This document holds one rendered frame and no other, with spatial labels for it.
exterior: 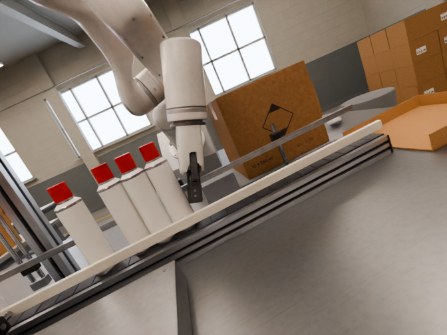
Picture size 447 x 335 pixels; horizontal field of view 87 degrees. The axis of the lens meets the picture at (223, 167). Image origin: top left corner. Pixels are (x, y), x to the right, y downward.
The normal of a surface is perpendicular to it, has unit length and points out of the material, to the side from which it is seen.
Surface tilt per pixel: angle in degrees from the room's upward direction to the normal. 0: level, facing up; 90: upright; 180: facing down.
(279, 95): 90
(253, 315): 0
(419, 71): 90
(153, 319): 0
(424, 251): 0
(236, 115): 90
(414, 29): 90
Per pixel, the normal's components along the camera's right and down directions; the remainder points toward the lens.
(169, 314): -0.40, -0.89
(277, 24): 0.05, 0.23
